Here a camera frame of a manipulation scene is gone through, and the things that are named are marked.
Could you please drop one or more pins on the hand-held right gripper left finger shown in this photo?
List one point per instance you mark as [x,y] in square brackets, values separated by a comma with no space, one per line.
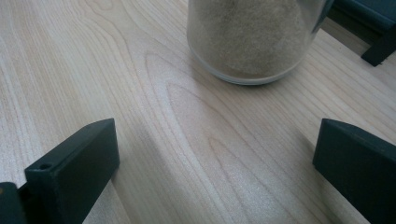
[77,168]

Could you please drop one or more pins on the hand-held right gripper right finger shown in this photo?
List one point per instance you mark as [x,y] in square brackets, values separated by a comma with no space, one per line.
[358,165]

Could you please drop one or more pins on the black two-tier metal rack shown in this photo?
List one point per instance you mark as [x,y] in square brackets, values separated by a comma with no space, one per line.
[373,28]

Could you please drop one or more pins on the clear cup with white lid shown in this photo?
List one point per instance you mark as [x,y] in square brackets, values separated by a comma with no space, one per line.
[249,40]

